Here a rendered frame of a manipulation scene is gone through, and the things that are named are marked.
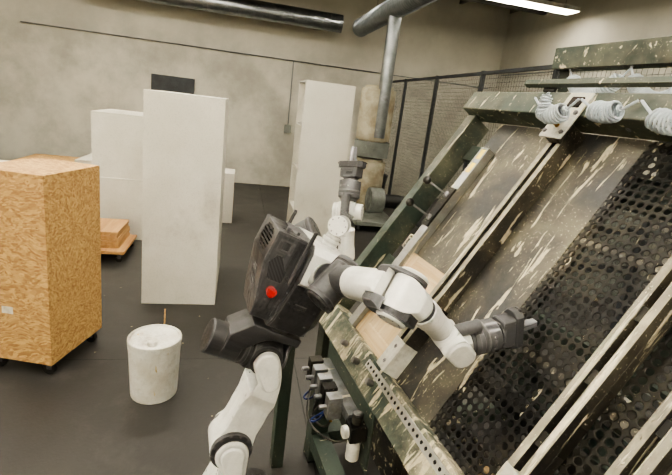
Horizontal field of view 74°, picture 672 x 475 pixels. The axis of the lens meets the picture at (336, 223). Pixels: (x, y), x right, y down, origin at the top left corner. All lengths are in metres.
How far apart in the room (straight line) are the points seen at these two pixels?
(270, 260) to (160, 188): 2.55
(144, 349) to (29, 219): 0.96
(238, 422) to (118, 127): 4.38
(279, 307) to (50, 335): 2.00
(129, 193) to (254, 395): 4.32
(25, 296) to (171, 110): 1.63
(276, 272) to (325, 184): 4.05
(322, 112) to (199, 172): 2.01
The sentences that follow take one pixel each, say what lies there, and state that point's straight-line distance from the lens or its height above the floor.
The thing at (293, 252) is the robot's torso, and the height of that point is 1.35.
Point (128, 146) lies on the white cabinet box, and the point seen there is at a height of 1.09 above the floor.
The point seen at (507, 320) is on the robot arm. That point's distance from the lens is 1.32.
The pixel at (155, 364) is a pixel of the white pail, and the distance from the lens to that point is 2.83.
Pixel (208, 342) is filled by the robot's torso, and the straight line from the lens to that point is 1.50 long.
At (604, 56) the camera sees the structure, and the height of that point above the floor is 2.14.
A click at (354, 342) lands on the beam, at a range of 1.87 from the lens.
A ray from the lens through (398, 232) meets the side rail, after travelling 2.15.
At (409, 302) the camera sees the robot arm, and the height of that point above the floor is 1.38.
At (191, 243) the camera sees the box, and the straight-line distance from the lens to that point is 3.91.
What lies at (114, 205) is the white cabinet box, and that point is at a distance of 5.73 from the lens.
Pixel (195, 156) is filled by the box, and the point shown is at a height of 1.28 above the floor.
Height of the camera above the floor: 1.79
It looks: 14 degrees down
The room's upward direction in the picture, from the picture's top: 7 degrees clockwise
